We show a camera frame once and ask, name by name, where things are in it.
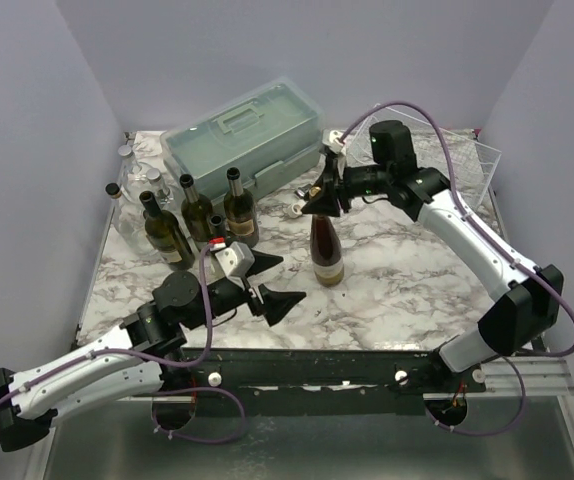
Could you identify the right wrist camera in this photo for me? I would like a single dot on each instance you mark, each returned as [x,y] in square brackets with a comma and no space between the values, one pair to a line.
[332,144]

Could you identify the green bottle black neck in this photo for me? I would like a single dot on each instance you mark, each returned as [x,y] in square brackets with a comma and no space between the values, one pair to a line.
[164,233]

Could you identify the red wine bottle gold foil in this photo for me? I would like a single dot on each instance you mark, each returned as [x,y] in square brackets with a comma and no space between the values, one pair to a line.
[326,252]

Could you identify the dark green bottle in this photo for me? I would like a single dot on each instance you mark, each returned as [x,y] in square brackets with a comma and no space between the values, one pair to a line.
[196,210]

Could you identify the clear bottle white label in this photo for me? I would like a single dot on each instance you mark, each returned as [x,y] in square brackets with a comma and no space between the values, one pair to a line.
[129,222]

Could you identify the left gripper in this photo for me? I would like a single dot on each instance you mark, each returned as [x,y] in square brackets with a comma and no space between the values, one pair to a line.
[277,304]

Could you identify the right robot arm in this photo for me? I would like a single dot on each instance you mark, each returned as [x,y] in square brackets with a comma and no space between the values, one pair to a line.
[523,294]

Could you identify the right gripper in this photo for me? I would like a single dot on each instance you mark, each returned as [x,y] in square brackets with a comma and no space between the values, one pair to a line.
[338,185]

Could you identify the white wire wine rack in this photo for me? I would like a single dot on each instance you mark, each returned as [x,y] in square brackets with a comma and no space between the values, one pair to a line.
[473,163]

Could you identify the green plastic toolbox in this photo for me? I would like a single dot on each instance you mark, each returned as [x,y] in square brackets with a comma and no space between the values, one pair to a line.
[272,134]

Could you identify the chrome white bottle stopper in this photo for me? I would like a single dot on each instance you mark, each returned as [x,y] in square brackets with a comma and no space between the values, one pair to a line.
[294,210]

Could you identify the green bottle silver foil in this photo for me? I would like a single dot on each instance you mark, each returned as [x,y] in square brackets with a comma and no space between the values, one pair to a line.
[240,210]

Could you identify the clear bottle silver cap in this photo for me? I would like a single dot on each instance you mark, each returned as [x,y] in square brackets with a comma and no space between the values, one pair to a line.
[163,193]

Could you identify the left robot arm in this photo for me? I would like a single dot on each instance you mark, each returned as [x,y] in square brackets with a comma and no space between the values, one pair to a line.
[157,350]

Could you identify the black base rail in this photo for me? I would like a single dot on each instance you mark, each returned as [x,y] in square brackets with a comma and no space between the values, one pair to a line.
[300,383]

